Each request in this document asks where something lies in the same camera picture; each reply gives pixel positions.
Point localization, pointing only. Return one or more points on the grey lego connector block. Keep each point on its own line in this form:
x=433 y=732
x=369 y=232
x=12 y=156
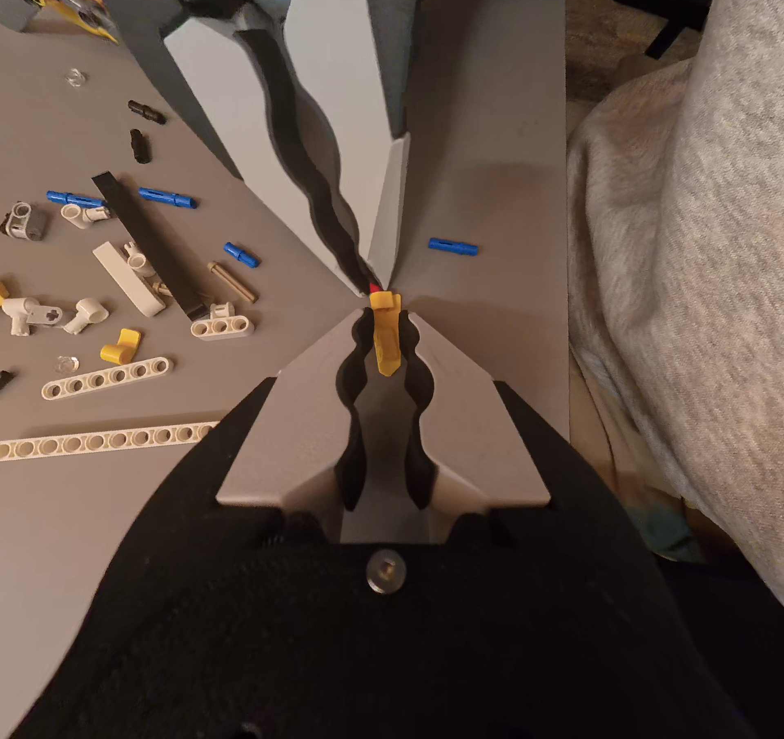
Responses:
x=27 y=224

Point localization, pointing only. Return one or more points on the long white lego beam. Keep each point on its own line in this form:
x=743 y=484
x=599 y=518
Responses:
x=104 y=442

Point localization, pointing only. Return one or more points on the short white lego beam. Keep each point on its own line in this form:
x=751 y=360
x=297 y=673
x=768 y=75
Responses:
x=107 y=378

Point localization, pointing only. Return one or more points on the white lego connector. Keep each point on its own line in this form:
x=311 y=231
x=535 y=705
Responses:
x=83 y=215
x=18 y=313
x=139 y=259
x=89 y=314

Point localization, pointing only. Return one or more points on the black lego pin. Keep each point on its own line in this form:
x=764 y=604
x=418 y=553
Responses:
x=147 y=112
x=139 y=146

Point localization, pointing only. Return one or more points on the tan lego axle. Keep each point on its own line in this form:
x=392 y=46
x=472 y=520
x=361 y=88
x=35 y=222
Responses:
x=233 y=283

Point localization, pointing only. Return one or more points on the yellow lego lever piece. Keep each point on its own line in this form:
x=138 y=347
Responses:
x=386 y=335

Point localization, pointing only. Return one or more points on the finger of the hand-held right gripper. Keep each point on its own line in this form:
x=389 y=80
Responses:
x=331 y=47
x=233 y=114

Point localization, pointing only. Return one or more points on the yellow lego connector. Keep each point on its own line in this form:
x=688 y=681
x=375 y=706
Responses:
x=120 y=347

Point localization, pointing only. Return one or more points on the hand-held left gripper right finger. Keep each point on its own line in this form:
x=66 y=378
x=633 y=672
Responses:
x=484 y=439

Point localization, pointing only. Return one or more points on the white lego tile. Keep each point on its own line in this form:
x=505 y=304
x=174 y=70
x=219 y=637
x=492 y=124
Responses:
x=128 y=278

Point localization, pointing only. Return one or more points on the white three-hole lego beam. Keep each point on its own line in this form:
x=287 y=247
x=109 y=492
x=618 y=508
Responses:
x=222 y=327

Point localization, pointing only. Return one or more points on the clear round lego stud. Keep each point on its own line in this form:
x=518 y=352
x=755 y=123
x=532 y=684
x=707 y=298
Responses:
x=75 y=77
x=66 y=364

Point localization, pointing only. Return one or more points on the short blue lego pin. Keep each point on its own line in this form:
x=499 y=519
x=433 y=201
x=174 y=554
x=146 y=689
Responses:
x=241 y=255

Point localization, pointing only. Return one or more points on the light grey flat lego piece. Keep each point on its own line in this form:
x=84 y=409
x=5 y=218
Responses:
x=48 y=315

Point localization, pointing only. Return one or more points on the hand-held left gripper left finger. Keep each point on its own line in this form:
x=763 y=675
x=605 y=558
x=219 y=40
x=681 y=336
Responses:
x=294 y=439

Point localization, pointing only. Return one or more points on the black lego beam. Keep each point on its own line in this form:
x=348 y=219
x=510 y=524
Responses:
x=150 y=243

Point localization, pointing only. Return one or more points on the grey sweatshirt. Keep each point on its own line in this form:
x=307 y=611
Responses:
x=674 y=261

